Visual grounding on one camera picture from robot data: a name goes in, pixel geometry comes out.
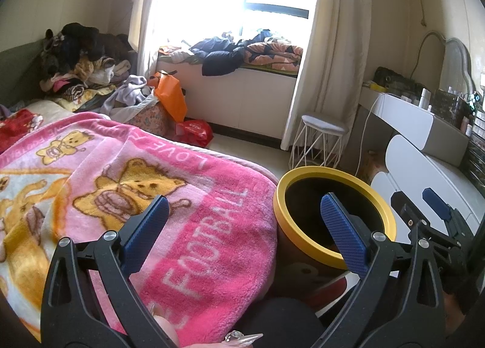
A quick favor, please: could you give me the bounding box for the white dressing table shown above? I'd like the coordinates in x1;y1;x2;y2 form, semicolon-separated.
357;87;485;228

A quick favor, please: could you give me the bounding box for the red printed cloth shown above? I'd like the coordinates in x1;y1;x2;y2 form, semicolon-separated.
0;108;44;154

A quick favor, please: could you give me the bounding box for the dark bag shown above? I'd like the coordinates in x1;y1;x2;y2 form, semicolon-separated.
373;66;424;97

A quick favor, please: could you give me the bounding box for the pink printed blanket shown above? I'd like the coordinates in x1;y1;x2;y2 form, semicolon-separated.
0;112;280;347

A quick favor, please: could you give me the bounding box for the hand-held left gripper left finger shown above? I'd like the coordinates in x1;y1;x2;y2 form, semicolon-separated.
40;195;170;348

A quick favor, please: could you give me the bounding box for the person's right forearm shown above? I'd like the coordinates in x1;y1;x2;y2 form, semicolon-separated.
440;290;469;330

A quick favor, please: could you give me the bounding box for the cream thick curtain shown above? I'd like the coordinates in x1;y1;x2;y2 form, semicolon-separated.
280;0;374;152

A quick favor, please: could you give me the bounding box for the colourful crumpled cloth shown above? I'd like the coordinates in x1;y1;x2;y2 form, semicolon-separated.
157;44;198;65

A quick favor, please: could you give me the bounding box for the wavy framed mirror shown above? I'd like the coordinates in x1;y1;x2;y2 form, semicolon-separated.
416;30;477;101

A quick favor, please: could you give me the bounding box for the sheer white curtain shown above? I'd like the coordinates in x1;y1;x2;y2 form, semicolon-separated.
128;0;172;80

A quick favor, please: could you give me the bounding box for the dark storage box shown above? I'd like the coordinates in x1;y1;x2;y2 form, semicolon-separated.
431;89;473;123

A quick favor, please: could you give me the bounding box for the red plastic bag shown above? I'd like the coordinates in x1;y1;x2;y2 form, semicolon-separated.
176;119;215;148

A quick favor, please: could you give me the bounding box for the dark jacket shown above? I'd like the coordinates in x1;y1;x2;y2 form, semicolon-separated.
189;34;248;77

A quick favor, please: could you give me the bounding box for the white wire stool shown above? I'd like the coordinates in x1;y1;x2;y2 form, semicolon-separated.
288;114;350;171

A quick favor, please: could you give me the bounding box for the floral fabric bag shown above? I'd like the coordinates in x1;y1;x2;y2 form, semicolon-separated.
126;103;172;139

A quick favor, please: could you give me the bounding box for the yellow-rimmed black trash bin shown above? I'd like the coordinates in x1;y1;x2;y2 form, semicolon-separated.
273;165;398;296

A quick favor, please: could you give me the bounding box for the lavender garment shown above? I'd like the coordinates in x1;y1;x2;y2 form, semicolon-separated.
102;74;157;118

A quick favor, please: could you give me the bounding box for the pile of dark clothes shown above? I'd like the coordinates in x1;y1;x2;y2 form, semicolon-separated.
39;22;132;76

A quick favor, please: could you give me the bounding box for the grey upholstered headboard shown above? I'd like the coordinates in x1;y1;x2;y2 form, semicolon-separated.
0;39;51;114

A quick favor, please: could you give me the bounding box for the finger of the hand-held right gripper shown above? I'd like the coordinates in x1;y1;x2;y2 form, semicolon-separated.
422;188;477;243
390;191;461;255

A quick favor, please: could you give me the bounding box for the pile of folded clothes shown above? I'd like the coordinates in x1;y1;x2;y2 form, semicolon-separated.
39;56;132;110

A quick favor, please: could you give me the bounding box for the orange patterned quilt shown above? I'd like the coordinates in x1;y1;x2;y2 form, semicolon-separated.
242;34;304;70

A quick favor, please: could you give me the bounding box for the white window seat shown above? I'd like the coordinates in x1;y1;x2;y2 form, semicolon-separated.
155;53;301;141

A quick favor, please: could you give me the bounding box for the person's black pants leg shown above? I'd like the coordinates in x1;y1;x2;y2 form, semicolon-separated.
249;296;327;348

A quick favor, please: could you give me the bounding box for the person's left hand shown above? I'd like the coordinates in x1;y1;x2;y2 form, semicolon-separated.
149;304;264;348

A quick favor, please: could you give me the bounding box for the orange bag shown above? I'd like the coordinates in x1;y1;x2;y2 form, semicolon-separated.
149;71;189;123

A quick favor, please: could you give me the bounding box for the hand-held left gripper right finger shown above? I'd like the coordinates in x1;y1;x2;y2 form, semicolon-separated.
318;192;447;348

